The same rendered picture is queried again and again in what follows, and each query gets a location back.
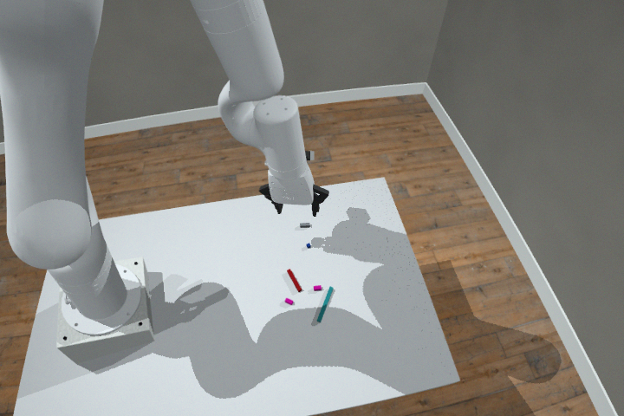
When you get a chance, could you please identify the dark red rectangular bar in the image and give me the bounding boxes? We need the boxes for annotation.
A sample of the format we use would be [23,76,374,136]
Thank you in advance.
[287,269,302,292]

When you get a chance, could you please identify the turquoise rod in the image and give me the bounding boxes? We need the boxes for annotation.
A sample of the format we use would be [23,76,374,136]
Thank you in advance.
[317,287,333,322]

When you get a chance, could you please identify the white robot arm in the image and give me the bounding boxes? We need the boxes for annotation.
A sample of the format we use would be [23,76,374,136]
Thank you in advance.
[0,0,315,335]

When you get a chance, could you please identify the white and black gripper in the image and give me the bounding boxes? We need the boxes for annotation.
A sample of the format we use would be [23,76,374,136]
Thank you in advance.
[259,164,329,217]

